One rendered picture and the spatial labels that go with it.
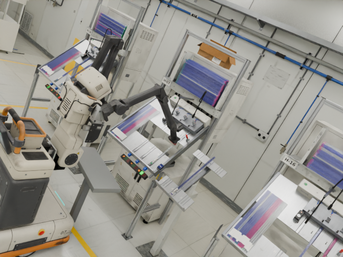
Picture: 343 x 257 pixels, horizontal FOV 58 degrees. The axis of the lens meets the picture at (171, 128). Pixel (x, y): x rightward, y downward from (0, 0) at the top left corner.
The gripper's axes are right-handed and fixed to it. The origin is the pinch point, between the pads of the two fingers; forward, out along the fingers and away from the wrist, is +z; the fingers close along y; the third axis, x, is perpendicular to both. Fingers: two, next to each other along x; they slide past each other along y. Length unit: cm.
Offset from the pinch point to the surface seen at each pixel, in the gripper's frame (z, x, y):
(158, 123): 0.9, -7.3, 30.6
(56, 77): 0, 26, 172
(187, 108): -7.0, -35.5, 17.7
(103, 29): -24, -50, 173
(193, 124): -6.7, -24.2, -0.6
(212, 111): -13.1, -43.8, -7.2
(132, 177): 50, 37, 30
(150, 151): 0.7, 20.7, 10.4
